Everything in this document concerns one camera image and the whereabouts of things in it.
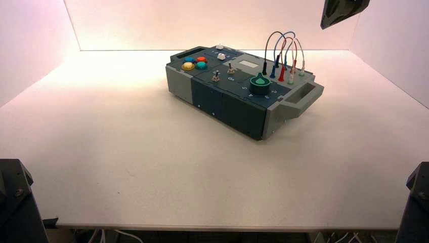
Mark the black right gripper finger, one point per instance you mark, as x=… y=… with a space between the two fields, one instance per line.
x=330 y=20
x=357 y=6

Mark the orange push button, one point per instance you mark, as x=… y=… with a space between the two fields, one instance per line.
x=201 y=59

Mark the green push button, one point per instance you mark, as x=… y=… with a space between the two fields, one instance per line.
x=201 y=65

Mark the blue push button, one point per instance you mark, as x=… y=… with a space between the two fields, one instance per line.
x=189 y=59

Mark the white display window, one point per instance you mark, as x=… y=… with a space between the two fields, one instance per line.
x=248 y=64

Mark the green rotary knob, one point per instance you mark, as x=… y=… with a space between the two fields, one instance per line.
x=260 y=85

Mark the white slider cap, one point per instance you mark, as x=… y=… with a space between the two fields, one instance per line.
x=220 y=47
x=221 y=56

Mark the blue grey control box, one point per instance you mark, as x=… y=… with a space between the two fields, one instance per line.
x=207 y=97

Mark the metal toggle switch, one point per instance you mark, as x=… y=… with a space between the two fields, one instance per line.
x=231 y=69
x=216 y=77

